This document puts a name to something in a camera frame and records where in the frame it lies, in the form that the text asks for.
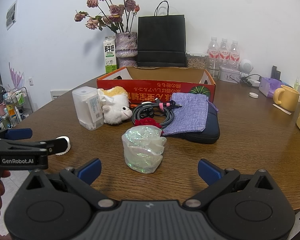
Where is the navy zipper case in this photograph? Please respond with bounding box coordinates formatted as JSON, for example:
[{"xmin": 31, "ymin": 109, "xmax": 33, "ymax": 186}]
[{"xmin": 172, "ymin": 103, "xmax": 220, "ymax": 144}]

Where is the translucent white plastic container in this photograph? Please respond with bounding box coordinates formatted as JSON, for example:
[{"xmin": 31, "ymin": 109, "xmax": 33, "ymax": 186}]
[{"xmin": 72, "ymin": 86, "xmax": 104, "ymax": 131}]

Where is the iridescent plastic flower wrap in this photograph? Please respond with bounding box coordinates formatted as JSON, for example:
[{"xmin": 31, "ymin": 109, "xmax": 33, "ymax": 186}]
[{"xmin": 122, "ymin": 125, "xmax": 167, "ymax": 174}]

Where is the purple fabric pouch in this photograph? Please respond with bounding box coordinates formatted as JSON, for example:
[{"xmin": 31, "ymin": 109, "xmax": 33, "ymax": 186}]
[{"xmin": 163, "ymin": 93, "xmax": 211, "ymax": 136}]

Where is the braided charging cable coil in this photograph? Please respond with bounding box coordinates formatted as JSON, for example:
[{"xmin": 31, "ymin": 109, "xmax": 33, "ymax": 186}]
[{"xmin": 130, "ymin": 99, "xmax": 183, "ymax": 130}]

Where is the white yellow plush toy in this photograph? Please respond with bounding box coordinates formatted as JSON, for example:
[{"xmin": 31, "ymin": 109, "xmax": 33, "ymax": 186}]
[{"xmin": 98, "ymin": 86, "xmax": 133, "ymax": 125}]

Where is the red fabric rose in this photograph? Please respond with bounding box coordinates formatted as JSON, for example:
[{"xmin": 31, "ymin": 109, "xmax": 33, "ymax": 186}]
[{"xmin": 134, "ymin": 117, "xmax": 163, "ymax": 136}]

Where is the white round cap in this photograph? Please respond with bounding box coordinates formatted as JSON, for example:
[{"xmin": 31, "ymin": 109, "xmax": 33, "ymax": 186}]
[{"xmin": 55, "ymin": 136, "xmax": 71, "ymax": 156}]

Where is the metal storage rack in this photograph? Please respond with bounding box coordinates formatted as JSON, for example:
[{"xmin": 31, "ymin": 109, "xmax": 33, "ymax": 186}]
[{"xmin": 0, "ymin": 84, "xmax": 33, "ymax": 128}]

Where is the small white lid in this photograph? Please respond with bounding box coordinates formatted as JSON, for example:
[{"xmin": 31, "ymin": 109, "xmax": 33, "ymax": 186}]
[{"xmin": 249, "ymin": 92, "xmax": 259, "ymax": 99}]

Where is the white tin box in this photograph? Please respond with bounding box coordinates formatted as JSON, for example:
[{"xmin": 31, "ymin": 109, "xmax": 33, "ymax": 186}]
[{"xmin": 219, "ymin": 67, "xmax": 241, "ymax": 83}]

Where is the clear glass cup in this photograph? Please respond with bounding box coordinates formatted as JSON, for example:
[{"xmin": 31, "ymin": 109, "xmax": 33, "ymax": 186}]
[{"xmin": 207, "ymin": 65, "xmax": 220, "ymax": 81}]

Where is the white power adapter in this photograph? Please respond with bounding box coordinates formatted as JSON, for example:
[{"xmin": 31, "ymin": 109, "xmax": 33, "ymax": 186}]
[{"xmin": 240, "ymin": 72, "xmax": 262, "ymax": 88}]

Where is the red orange cardboard box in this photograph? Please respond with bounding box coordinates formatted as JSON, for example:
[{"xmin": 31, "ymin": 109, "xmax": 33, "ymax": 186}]
[{"xmin": 96, "ymin": 67, "xmax": 216, "ymax": 103}]

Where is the purple tissue pack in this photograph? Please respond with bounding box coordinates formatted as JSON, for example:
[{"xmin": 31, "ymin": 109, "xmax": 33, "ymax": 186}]
[{"xmin": 259, "ymin": 77, "xmax": 283, "ymax": 98}]

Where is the yellow ceramic mug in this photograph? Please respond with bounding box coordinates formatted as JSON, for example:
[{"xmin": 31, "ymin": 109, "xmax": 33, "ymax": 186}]
[{"xmin": 273, "ymin": 85, "xmax": 300, "ymax": 112}]

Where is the water bottle middle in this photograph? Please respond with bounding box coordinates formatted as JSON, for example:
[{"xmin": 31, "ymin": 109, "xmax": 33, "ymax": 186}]
[{"xmin": 219, "ymin": 38, "xmax": 230, "ymax": 67}]

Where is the water bottle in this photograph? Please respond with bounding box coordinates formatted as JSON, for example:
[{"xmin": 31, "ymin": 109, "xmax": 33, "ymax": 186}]
[
  {"xmin": 229, "ymin": 40, "xmax": 240, "ymax": 69},
  {"xmin": 219, "ymin": 38, "xmax": 230, "ymax": 67},
  {"xmin": 207, "ymin": 36, "xmax": 220, "ymax": 70}
]

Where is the water bottle right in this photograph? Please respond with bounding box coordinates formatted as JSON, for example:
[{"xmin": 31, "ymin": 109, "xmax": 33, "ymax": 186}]
[{"xmin": 229, "ymin": 40, "xmax": 240, "ymax": 69}]

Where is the green white milk carton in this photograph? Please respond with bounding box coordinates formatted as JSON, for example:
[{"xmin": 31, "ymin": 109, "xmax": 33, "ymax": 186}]
[{"xmin": 103, "ymin": 36, "xmax": 117, "ymax": 74}]

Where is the clear food storage jar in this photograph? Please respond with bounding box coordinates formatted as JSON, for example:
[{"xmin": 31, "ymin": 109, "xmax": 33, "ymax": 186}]
[{"xmin": 186, "ymin": 52, "xmax": 207, "ymax": 69}]

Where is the water bottle left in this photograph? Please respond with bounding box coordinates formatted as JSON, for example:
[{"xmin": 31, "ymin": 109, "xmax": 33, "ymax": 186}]
[{"xmin": 207, "ymin": 36, "xmax": 220, "ymax": 70}]

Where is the black device on desk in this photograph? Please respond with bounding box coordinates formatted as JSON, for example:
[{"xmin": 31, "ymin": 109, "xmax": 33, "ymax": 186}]
[{"xmin": 270, "ymin": 66, "xmax": 281, "ymax": 81}]

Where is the purple ceramic vase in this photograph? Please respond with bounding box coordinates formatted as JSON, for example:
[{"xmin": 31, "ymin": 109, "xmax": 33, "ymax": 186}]
[{"xmin": 115, "ymin": 32, "xmax": 138, "ymax": 68}]

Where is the black paper shopping bag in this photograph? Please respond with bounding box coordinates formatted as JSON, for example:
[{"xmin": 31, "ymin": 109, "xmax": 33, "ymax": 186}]
[{"xmin": 137, "ymin": 5, "xmax": 187, "ymax": 67}]

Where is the dried rose bouquet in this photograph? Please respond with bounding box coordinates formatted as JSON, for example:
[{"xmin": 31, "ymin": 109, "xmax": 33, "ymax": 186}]
[{"xmin": 74, "ymin": 0, "xmax": 140, "ymax": 34}]

